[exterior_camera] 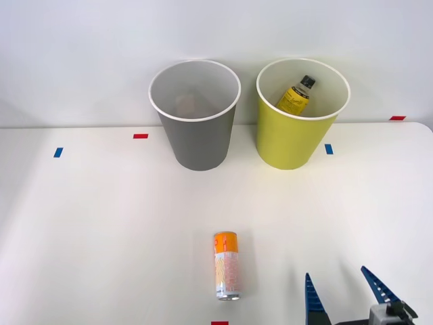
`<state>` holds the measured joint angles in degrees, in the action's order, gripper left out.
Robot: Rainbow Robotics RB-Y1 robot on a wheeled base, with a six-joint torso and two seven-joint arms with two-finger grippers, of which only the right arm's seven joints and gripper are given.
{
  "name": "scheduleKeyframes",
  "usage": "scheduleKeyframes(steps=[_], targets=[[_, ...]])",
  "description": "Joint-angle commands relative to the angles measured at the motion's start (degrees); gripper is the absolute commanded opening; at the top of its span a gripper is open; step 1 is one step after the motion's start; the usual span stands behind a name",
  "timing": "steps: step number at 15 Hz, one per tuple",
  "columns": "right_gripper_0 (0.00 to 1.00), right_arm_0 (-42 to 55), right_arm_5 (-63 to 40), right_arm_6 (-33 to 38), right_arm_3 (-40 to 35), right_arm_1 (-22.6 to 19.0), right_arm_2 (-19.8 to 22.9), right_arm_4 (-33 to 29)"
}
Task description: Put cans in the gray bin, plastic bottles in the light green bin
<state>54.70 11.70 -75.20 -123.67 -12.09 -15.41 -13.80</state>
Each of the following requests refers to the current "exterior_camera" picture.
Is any orange and white drink can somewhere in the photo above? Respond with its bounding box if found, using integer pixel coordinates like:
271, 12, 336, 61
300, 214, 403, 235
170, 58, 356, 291
212, 231, 243, 303

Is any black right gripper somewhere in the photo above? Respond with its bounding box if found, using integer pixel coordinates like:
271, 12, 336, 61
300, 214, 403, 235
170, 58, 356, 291
304, 265, 419, 325

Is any grey plastic waste bin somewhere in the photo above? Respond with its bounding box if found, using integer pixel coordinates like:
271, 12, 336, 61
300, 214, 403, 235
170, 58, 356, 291
147, 59, 242, 172

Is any yellow label plastic bottle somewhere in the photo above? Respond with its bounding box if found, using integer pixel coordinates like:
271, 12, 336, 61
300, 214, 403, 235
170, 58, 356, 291
275, 74, 317, 118

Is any yellow-green plastic waste bin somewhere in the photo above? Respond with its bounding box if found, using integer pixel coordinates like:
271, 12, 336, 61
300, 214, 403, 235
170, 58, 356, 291
255, 58, 352, 171

